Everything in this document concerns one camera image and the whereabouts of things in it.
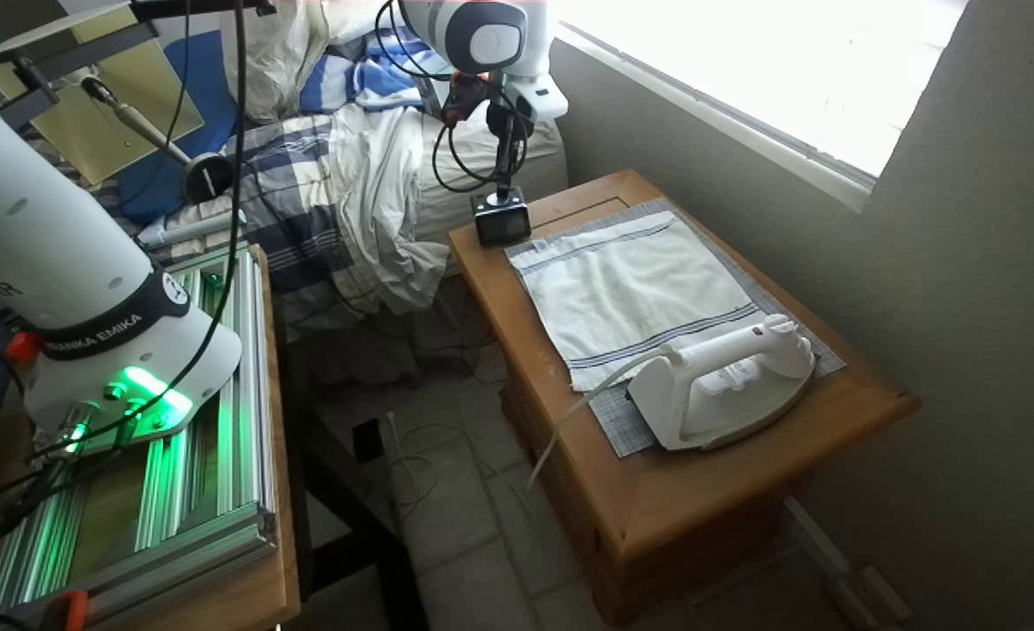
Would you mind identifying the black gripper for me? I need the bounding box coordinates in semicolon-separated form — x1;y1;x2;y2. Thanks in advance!
483;94;541;200

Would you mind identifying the white towel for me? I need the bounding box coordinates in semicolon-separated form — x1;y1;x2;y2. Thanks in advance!
504;206;796;397

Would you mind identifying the window sill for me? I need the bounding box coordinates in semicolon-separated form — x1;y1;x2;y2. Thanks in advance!
547;22;887;217

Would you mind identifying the blue plaid blanket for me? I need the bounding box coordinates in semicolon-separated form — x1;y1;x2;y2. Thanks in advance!
139;28;448;343

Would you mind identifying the white pillow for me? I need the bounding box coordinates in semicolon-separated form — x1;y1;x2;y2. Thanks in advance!
237;0;345;120

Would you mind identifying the white clothes iron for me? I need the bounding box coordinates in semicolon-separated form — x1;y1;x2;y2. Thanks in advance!
626;320;822;456

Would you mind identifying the wooden nightstand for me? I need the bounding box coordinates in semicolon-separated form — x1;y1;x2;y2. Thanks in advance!
445;167;923;628

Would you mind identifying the yellow board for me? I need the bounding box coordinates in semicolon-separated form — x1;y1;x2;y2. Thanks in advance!
0;32;209;193

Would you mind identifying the red round knob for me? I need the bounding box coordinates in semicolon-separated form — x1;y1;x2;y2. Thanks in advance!
0;330;43;366

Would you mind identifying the white baseboard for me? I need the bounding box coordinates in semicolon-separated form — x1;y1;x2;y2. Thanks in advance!
776;493;920;631

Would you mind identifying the orange clamp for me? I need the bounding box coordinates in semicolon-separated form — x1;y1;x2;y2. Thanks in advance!
38;585;95;631

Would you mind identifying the thin black camera cable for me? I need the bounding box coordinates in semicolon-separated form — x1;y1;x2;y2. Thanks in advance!
423;107;507;195

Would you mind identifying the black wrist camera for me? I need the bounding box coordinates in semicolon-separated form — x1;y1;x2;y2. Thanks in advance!
443;66;491;129

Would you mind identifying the white iron cable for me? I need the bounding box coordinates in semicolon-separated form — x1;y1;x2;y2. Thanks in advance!
521;355;660;491

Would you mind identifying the black metal table frame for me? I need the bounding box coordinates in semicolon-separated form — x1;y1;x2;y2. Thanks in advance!
275;336;430;631

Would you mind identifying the aluminium rail base frame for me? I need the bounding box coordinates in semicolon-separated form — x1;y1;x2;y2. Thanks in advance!
0;241;282;616

